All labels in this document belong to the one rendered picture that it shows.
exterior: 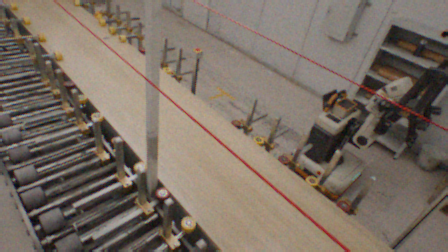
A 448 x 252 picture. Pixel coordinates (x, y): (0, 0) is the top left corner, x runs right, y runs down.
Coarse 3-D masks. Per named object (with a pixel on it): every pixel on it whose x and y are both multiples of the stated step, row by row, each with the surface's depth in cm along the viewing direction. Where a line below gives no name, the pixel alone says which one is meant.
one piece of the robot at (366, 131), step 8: (376, 96) 247; (384, 96) 243; (368, 104) 261; (384, 112) 253; (368, 120) 267; (360, 128) 271; (368, 128) 265; (360, 136) 273; (368, 136) 268; (376, 136) 270; (360, 144) 275; (368, 144) 270
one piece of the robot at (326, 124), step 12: (336, 96) 280; (324, 120) 278; (336, 120) 279; (348, 120) 283; (312, 132) 293; (324, 132) 283; (336, 132) 275; (348, 132) 288; (312, 144) 298; (324, 144) 287; (336, 144) 299; (312, 156) 303; (324, 156) 296
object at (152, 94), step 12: (156, 0) 109; (156, 12) 112; (156, 24) 115; (156, 36) 118; (156, 48) 121; (156, 60) 124; (156, 72) 128; (156, 84) 132; (156, 96) 136; (156, 108) 140; (156, 120) 145; (156, 132) 150; (156, 144) 155; (156, 156) 161; (156, 168) 167; (156, 180) 174
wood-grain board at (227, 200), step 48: (48, 0) 378; (48, 48) 278; (96, 48) 294; (96, 96) 230; (144, 96) 241; (192, 96) 253; (144, 144) 196; (192, 144) 204; (240, 144) 213; (192, 192) 171; (240, 192) 177; (288, 192) 184; (240, 240) 151; (288, 240) 156
